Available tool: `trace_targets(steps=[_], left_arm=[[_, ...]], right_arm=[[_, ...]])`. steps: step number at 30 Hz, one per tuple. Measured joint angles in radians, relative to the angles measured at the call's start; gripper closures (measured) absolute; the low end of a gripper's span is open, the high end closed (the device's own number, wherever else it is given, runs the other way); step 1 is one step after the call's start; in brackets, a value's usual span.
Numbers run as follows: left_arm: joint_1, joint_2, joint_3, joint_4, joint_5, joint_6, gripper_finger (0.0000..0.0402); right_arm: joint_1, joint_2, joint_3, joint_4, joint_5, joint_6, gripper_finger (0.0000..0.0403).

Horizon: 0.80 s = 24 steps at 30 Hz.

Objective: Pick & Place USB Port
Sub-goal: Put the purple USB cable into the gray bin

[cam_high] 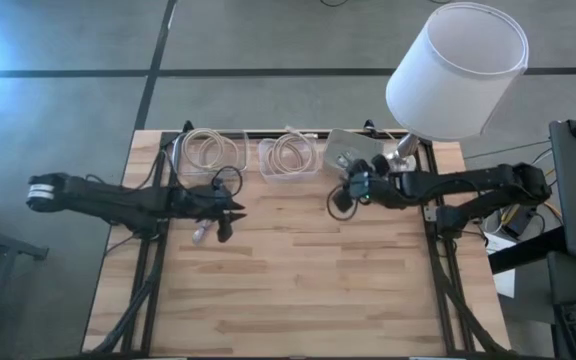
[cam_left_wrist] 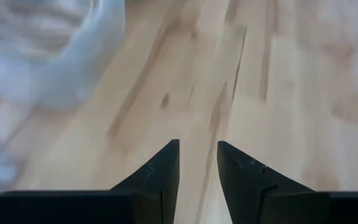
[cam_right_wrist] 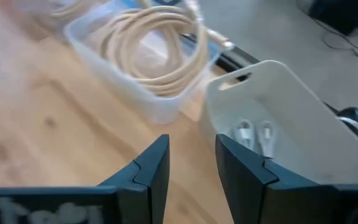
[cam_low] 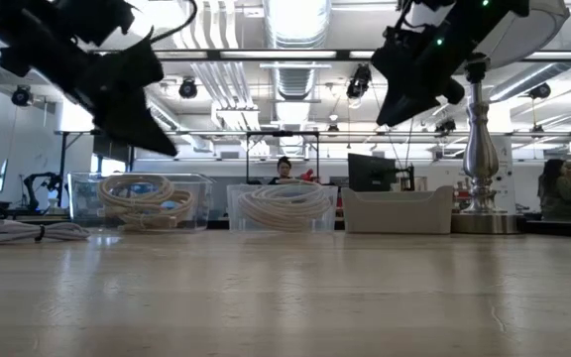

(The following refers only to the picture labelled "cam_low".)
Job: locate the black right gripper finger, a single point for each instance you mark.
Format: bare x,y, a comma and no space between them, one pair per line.
399,115
404,99

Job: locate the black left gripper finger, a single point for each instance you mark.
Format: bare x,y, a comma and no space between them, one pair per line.
142,67
132,124

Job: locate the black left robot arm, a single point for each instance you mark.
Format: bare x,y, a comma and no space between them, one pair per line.
18,15

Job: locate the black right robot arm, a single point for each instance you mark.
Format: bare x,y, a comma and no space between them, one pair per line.
479,25

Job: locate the black background robot arm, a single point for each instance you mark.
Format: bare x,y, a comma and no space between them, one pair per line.
37,186

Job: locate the black hanging ceiling spotlight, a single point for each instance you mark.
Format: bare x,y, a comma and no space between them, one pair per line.
360,82
188,88
21,95
445,126
540,91

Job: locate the black computer monitor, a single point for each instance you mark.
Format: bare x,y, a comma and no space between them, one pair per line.
371,172

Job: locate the beige opaque plastic bin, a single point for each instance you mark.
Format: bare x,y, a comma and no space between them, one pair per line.
397,213

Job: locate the clear transparent plastic bin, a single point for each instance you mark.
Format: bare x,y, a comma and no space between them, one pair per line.
201,198

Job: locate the small red object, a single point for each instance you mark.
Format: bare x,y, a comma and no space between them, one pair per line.
308,175

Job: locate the person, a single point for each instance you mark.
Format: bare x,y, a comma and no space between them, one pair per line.
284,168
560,198

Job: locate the frosted translucent plastic bin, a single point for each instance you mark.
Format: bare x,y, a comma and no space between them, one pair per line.
233,218

